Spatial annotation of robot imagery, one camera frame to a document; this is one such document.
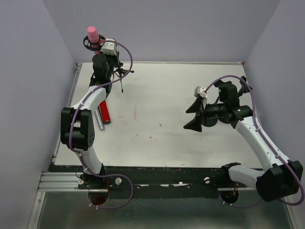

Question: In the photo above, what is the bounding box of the black round base stand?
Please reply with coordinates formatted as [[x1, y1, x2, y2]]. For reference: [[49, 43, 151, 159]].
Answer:
[[214, 76, 253, 124], [202, 95, 221, 127]]

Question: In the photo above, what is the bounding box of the black tripod shock mount stand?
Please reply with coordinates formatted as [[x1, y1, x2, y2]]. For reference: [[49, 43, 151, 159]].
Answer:
[[83, 35, 134, 95]]

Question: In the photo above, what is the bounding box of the pink microphone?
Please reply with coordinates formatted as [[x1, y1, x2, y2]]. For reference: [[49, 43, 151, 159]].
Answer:
[[87, 26, 100, 54]]

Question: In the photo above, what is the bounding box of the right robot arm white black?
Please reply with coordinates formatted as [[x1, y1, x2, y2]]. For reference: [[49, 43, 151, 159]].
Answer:
[[184, 80, 304, 202]]

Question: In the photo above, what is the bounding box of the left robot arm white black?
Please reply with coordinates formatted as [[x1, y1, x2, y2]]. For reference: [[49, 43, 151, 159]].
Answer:
[[60, 51, 122, 177]]

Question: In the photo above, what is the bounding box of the red glitter microphone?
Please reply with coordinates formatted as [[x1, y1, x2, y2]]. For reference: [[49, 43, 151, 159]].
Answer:
[[99, 100, 111, 125]]

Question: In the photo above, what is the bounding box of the silver microphone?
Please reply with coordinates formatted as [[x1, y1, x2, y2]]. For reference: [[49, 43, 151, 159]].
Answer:
[[94, 109, 104, 131]]

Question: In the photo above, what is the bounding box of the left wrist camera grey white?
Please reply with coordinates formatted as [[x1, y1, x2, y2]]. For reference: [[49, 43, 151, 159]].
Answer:
[[101, 39, 117, 56]]

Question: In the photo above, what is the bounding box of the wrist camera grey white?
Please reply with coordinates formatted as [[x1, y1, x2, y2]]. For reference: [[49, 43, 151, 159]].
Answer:
[[194, 86, 207, 99], [101, 39, 117, 56]]

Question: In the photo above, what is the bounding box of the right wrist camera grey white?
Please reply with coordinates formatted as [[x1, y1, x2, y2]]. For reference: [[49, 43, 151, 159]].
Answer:
[[194, 86, 207, 99]]

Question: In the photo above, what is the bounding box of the aluminium rail frame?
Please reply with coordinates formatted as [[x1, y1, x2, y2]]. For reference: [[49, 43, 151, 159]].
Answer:
[[30, 62, 293, 229]]

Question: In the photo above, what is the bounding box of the black mounting base plate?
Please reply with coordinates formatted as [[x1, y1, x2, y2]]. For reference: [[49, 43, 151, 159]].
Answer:
[[49, 164, 245, 199]]

